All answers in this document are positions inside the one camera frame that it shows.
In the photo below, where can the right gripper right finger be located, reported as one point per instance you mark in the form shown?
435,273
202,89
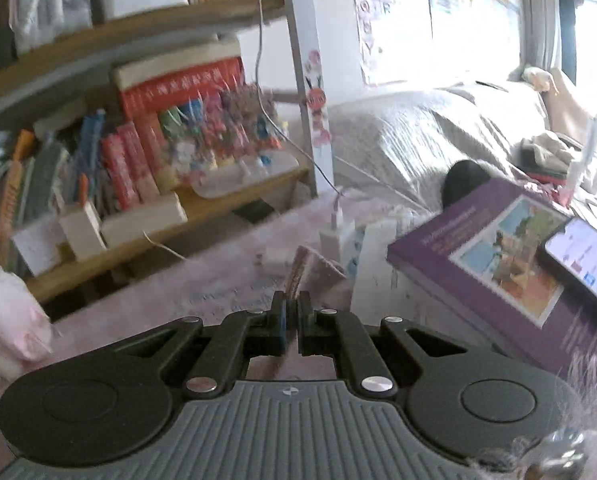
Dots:
341,336

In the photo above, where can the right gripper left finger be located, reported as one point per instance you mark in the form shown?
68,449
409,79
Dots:
240,337

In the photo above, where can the purple and tan sweater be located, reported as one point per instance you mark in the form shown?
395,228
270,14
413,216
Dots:
326,282

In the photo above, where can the white charger plug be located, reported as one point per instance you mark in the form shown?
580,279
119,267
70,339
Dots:
337,239

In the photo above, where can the purple hardcover book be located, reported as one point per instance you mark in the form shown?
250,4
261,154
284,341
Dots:
479,258

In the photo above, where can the plastic covered sofa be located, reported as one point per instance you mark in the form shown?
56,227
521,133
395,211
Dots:
409,140

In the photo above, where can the pink plush bunny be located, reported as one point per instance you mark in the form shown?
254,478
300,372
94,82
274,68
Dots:
26,332

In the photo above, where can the red boxed book set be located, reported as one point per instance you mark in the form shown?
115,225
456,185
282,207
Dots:
179,118

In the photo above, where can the wooden bookshelf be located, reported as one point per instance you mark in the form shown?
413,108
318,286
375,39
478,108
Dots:
69,209

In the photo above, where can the smartphone with lit screen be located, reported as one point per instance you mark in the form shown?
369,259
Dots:
571,253

